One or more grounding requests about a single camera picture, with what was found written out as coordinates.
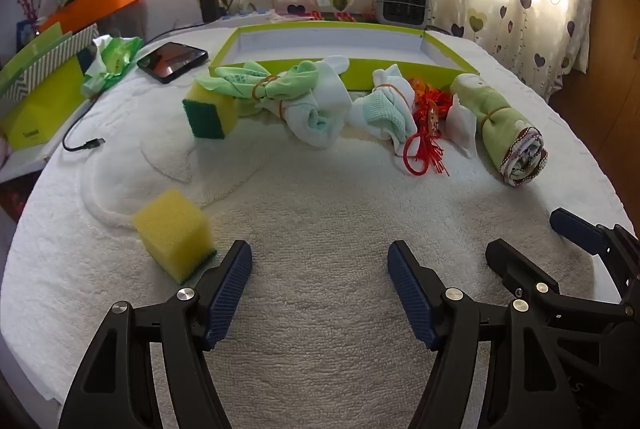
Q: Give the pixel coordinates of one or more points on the green cloth bundle rubber band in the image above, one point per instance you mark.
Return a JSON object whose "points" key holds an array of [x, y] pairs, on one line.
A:
{"points": [[240, 81]]}

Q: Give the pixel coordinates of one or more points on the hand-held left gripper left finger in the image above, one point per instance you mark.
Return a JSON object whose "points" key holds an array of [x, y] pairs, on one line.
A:
{"points": [[227, 294]]}

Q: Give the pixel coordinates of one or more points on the shallow lime green box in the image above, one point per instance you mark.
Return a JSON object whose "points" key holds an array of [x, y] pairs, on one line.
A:
{"points": [[325, 44]]}

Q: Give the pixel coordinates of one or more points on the green towel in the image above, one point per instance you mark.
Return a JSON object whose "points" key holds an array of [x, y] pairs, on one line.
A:
{"points": [[495, 124]]}

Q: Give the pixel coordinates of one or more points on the striped gift box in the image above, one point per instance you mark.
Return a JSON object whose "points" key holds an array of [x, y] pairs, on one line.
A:
{"points": [[60, 54]]}

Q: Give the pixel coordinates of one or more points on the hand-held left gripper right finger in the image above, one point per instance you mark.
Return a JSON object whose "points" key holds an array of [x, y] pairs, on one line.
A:
{"points": [[412, 294]]}

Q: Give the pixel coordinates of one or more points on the brown wooden cabinet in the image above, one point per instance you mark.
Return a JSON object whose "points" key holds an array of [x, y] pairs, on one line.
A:
{"points": [[610, 34]]}

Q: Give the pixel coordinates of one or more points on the yellow sponge green scrub pad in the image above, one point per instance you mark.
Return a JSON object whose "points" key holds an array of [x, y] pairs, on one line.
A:
{"points": [[170, 229], [212, 109]]}

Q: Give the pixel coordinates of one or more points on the red tassel mask ornament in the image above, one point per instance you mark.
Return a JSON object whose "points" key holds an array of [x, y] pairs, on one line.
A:
{"points": [[425, 144]]}

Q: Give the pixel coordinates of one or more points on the plaid cloth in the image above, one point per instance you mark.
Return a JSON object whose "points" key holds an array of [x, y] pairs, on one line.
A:
{"points": [[345, 15]]}

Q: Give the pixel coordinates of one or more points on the white and mint socks bundle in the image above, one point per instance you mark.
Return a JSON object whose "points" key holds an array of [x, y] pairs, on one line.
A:
{"points": [[382, 109]]}

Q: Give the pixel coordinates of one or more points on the black power adapter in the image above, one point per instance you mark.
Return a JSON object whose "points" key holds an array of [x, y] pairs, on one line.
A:
{"points": [[210, 8]]}

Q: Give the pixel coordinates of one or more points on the white blue power strip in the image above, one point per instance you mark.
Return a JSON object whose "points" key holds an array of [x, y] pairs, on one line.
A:
{"points": [[247, 13]]}

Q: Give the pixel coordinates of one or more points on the orange gourd ornament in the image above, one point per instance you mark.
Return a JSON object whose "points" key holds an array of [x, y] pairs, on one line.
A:
{"points": [[417, 85]]}

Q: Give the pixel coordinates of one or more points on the white and green socks bundle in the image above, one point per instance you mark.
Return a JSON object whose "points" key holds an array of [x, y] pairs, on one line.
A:
{"points": [[325, 104]]}

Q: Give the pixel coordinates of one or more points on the grey portable heater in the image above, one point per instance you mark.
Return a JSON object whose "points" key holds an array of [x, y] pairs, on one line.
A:
{"points": [[400, 1]]}

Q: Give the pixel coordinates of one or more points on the green tissue pack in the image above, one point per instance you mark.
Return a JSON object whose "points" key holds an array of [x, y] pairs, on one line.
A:
{"points": [[112, 64]]}

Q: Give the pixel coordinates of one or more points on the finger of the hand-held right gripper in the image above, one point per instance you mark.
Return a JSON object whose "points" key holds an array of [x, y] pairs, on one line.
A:
{"points": [[520, 269], [580, 231]]}

